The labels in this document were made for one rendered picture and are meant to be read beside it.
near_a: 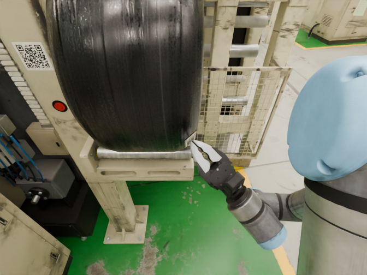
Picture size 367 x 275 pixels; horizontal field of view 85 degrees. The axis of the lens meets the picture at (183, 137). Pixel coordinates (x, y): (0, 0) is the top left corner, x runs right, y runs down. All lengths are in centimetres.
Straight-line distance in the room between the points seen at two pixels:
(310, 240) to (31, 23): 68
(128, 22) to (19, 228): 96
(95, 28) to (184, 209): 138
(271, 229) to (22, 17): 81
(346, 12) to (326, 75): 485
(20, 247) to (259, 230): 96
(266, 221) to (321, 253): 37
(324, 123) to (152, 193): 154
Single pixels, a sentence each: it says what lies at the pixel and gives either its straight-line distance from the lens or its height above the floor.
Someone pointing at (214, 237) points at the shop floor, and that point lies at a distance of 154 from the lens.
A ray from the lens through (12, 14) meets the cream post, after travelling 67.
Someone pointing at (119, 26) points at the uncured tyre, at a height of 134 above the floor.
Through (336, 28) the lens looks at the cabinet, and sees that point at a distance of 509.
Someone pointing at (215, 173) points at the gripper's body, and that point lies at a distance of 55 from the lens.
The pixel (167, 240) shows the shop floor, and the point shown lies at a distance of 152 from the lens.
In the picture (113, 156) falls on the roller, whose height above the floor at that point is 90.
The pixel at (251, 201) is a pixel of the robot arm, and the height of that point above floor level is 94.
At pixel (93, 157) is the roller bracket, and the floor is 91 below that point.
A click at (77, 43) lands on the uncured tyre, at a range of 42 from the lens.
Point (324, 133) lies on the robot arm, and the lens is 21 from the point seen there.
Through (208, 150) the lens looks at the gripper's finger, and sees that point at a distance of 55.
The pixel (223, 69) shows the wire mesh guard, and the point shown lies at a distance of 106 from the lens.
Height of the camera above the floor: 144
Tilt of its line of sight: 44 degrees down
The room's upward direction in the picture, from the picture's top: straight up
